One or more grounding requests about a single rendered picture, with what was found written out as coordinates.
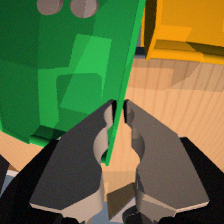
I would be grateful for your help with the green bin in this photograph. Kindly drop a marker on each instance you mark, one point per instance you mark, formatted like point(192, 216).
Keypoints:
point(55, 70)

